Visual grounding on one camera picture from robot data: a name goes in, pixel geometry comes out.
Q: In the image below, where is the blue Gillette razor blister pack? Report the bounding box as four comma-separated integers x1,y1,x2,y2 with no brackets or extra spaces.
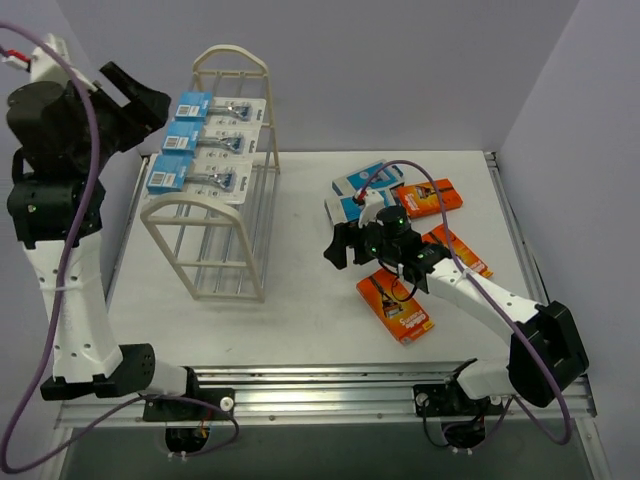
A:
174,91,266,126

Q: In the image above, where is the orange Gillette Fusion box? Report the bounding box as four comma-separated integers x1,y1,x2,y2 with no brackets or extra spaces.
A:
356,269,434,345

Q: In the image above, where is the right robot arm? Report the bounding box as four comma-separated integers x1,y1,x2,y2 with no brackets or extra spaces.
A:
324,207,589,413

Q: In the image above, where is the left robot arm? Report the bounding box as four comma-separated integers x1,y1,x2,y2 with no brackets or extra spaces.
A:
6,63,202,419

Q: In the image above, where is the cream metal-rod shelf rack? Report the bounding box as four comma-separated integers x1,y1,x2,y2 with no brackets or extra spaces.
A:
139,44,280,302

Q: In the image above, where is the lower blue Harry's box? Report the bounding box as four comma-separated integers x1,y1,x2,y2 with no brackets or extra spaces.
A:
324,188,397,225

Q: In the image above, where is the blue harry's box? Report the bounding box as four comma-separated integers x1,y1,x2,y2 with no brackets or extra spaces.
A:
331,160,405,196
324,188,397,225

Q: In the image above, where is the upper blue Harry's box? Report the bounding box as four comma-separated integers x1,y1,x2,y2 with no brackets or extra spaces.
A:
331,160,405,196

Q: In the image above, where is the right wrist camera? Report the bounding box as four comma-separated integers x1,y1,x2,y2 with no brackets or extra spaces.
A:
352,188,387,228

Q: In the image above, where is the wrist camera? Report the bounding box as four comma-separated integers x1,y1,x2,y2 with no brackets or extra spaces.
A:
352,188,387,228
1,33,97,91

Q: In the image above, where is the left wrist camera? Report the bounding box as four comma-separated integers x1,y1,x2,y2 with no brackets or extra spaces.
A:
1,33,97,91

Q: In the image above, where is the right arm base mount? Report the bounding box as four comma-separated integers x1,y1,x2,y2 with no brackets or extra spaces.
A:
412,383,503,418

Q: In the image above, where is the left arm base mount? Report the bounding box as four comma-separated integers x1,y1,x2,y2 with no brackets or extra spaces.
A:
142,387,236,423

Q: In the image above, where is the aluminium rail frame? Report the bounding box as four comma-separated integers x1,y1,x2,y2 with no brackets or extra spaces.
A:
54,149,599,429

